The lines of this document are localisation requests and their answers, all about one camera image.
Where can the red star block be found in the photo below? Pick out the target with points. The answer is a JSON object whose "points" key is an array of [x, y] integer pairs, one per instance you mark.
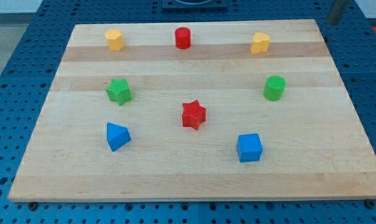
{"points": [[193, 115]]}

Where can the wooden board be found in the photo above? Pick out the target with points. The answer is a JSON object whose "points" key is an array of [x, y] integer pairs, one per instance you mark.
{"points": [[314, 145]]}

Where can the blue cube block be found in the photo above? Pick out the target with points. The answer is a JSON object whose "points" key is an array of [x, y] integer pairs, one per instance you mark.
{"points": [[249, 147]]}

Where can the green star block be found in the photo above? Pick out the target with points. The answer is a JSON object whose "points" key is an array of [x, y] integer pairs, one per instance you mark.
{"points": [[118, 91]]}

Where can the blue triangle block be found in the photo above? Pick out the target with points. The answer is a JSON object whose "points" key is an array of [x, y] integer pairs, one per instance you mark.
{"points": [[117, 136]]}

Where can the red cylinder block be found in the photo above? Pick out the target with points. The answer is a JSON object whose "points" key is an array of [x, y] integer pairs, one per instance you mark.
{"points": [[183, 38]]}

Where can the green cylinder block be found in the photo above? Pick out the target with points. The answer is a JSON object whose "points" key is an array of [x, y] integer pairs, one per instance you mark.
{"points": [[274, 88]]}

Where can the yellow hexagon block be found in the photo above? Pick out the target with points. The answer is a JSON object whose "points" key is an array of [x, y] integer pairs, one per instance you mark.
{"points": [[114, 39]]}

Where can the yellow heart block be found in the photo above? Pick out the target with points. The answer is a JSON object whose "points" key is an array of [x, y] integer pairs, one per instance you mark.
{"points": [[260, 43]]}

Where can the grey metal pole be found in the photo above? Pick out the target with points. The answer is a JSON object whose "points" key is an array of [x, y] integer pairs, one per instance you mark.
{"points": [[337, 11]]}

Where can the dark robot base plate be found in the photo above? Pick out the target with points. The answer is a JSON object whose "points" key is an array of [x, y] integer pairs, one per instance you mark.
{"points": [[171, 5]]}

